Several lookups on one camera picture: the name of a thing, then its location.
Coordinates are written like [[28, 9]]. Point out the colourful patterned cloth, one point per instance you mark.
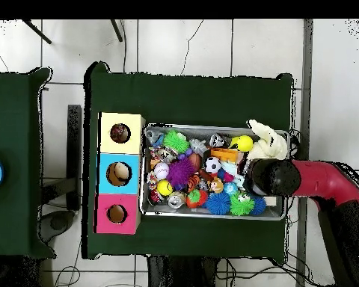
[[120, 133]]

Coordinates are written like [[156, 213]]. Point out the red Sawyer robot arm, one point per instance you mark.
[[323, 179]]

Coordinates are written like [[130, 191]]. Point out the clear shallow bin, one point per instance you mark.
[[167, 211]]

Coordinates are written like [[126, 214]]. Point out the purple spiky ball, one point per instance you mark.
[[181, 172]]

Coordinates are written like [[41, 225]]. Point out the green spiky ball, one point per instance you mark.
[[176, 142]]

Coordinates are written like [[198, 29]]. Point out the white baseball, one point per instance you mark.
[[161, 171]]

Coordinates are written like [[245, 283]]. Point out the small soccer ball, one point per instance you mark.
[[213, 165]]

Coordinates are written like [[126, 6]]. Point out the crushed plastic water bottle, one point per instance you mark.
[[152, 137]]

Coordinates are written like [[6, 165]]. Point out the orange plastic grid block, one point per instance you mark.
[[224, 155]]

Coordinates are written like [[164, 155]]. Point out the large blue spiky ball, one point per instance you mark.
[[218, 203]]

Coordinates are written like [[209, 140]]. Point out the dark green table cloth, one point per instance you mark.
[[185, 95]]

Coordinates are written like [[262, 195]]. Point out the plain yellow ball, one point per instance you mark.
[[244, 143]]

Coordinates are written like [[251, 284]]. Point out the green fuzzy monster toy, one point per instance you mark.
[[242, 204]]

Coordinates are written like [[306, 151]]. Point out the cream knitted cloth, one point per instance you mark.
[[266, 146]]

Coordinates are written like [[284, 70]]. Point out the black tripod leg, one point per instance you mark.
[[116, 30], [36, 31]]

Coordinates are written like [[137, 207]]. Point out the green covered side table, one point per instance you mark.
[[12, 149]]

